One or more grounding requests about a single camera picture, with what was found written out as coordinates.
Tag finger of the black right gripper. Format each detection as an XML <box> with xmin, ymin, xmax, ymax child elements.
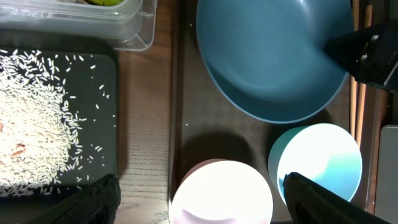
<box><xmin>325</xmin><ymin>23</ymin><xmax>397</xmax><ymax>91</ymax></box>

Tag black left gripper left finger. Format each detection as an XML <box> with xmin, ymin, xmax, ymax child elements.
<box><xmin>26</xmin><ymin>174</ymin><xmax>121</xmax><ymax>224</ymax></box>

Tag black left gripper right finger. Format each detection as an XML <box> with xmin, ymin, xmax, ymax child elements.
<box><xmin>283</xmin><ymin>172</ymin><xmax>390</xmax><ymax>224</ymax></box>

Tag light blue bowl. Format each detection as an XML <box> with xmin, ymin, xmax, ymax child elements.
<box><xmin>267</xmin><ymin>123</ymin><xmax>363</xmax><ymax>202</ymax></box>

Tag rice leftovers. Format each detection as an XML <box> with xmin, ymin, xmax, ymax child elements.
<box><xmin>1</xmin><ymin>48</ymin><xmax>83</xmax><ymax>198</ymax></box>

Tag dark blue plate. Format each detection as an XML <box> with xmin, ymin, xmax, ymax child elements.
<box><xmin>196</xmin><ymin>0</ymin><xmax>354</xmax><ymax>124</ymax></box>

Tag yellow green snack wrapper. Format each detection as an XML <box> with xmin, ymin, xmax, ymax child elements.
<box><xmin>84</xmin><ymin>0</ymin><xmax>124</xmax><ymax>6</ymax></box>

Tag grey dishwasher rack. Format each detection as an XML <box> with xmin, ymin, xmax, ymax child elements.
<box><xmin>375</xmin><ymin>125</ymin><xmax>397</xmax><ymax>223</ymax></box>

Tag wooden chopstick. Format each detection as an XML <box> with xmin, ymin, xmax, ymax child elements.
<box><xmin>355</xmin><ymin>5</ymin><xmax>373</xmax><ymax>147</ymax></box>
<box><xmin>349</xmin><ymin>0</ymin><xmax>359</xmax><ymax>137</ymax></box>

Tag pink white bowl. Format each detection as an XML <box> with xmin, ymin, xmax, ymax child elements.
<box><xmin>169</xmin><ymin>159</ymin><xmax>273</xmax><ymax>224</ymax></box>

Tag black plastic tray bin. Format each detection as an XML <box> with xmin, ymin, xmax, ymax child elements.
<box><xmin>1</xmin><ymin>29</ymin><xmax>119</xmax><ymax>223</ymax></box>

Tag clear plastic bin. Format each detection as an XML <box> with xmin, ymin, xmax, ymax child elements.
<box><xmin>1</xmin><ymin>0</ymin><xmax>157</xmax><ymax>52</ymax></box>

